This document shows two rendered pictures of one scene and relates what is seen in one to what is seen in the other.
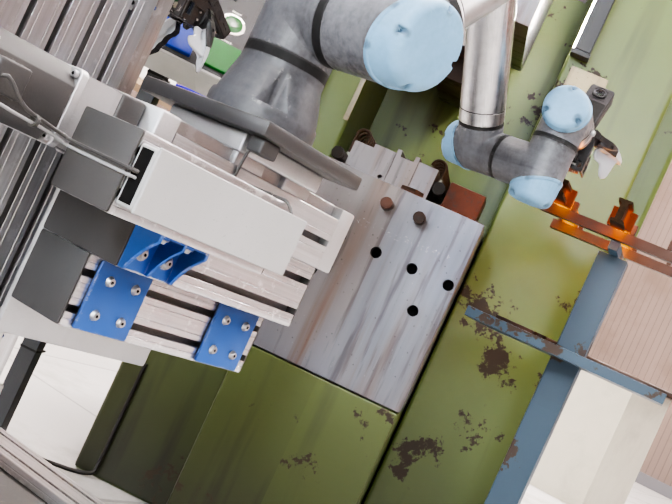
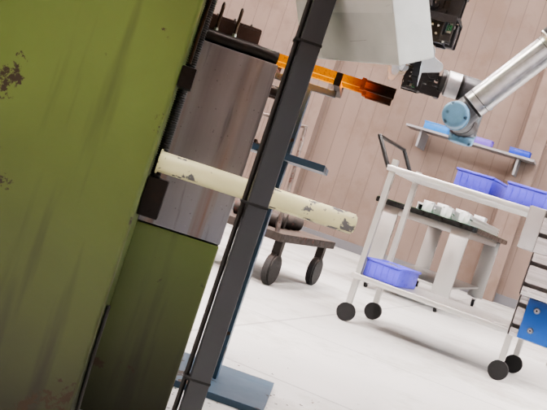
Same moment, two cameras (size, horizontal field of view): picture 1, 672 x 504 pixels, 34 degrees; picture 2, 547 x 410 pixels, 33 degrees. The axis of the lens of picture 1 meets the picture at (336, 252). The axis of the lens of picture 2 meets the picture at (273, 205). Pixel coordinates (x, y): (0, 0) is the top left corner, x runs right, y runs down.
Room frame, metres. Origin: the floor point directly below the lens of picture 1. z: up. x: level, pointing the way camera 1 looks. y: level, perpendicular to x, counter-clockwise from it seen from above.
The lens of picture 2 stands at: (2.83, 2.21, 0.67)
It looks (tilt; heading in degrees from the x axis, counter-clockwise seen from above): 2 degrees down; 256
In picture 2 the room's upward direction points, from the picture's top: 18 degrees clockwise
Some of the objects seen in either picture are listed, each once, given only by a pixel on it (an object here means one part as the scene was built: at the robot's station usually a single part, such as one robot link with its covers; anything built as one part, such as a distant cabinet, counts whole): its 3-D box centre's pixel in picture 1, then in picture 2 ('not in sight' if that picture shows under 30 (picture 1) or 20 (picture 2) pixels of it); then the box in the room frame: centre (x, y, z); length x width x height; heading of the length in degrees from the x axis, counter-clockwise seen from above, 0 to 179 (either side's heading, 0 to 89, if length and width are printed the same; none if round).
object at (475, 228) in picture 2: not in sight; (438, 253); (-0.88, -5.94, 0.46); 2.47 x 0.93 x 0.91; 56
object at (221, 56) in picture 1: (220, 57); not in sight; (2.35, 0.40, 1.01); 0.07 x 0.05 x 0.07; 107
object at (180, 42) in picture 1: (178, 36); not in sight; (2.32, 0.50, 1.01); 0.07 x 0.05 x 0.07; 107
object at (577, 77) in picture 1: (574, 106); not in sight; (2.53, -0.36, 1.27); 0.09 x 0.02 x 0.17; 82
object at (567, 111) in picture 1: (567, 116); (476, 93); (1.75, -0.25, 1.07); 0.11 x 0.08 x 0.09; 162
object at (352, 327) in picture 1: (373, 288); (139, 120); (2.66, -0.12, 0.69); 0.56 x 0.38 x 0.45; 172
